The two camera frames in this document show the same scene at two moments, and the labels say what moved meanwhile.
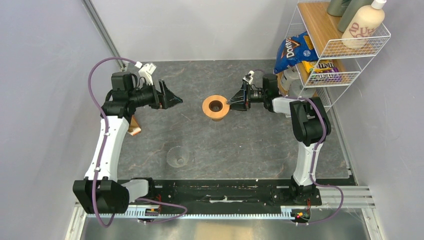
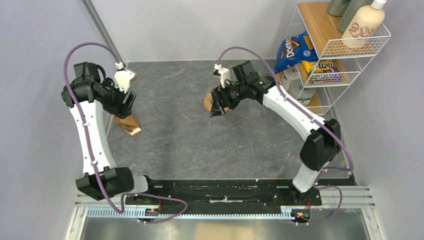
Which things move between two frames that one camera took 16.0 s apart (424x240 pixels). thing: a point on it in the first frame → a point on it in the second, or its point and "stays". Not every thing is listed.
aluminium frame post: x=96 y=19 stays
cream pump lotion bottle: x=364 y=24 stays
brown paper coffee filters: x=134 y=127 stays
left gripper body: x=147 y=96 → x=112 y=102
